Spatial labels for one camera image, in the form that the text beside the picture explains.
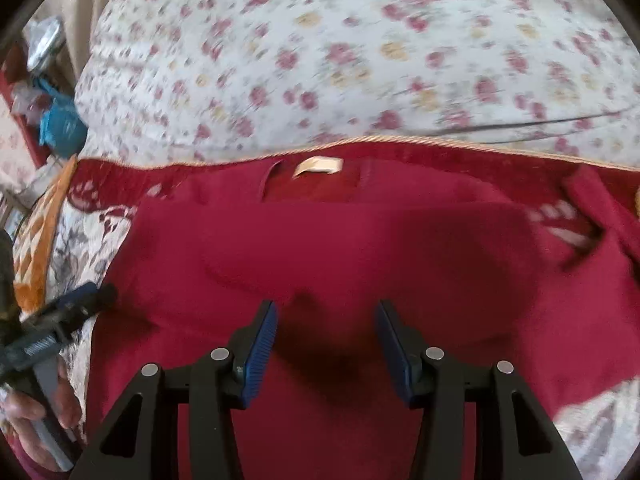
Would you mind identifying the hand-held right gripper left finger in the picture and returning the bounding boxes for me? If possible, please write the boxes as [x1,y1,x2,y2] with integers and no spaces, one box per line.
[70,300,279,480]

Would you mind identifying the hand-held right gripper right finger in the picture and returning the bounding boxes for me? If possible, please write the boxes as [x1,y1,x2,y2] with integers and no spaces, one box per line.
[376,300,583,480]

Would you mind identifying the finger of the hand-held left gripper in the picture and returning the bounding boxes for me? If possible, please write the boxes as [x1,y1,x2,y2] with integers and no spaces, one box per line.
[50,281,98,311]
[60,284,119,333]

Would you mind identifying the red sweater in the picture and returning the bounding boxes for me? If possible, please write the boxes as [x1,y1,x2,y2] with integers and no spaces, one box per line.
[85,156,640,480]

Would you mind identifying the person's left hand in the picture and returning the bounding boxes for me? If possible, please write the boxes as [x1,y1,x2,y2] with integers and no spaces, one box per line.
[0,357,86,473]

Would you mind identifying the red floral plush blanket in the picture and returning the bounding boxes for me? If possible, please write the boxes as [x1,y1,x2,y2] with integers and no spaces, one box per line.
[12,135,640,480]

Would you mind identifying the orange checkered cushion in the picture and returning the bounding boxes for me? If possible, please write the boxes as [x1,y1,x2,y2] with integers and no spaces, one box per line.
[12,156,79,311]

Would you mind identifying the blue plastic bag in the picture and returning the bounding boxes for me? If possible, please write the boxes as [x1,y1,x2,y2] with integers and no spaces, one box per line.
[37,77,89,159]

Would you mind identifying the clear plastic bag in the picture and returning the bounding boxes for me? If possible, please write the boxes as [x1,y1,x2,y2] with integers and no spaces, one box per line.
[24,16,67,74]

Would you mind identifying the beige curtain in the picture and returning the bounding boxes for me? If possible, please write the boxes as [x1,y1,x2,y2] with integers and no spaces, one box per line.
[30,0,132,88]

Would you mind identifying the white floral quilt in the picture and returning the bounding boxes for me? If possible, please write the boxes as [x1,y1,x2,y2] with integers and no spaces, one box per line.
[74,0,640,167]

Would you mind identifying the red wooden frame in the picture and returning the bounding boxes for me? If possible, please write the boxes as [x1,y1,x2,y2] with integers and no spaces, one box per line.
[0,42,47,170]

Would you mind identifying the thin black cable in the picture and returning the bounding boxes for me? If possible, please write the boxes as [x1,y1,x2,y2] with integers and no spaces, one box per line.
[434,106,640,137]

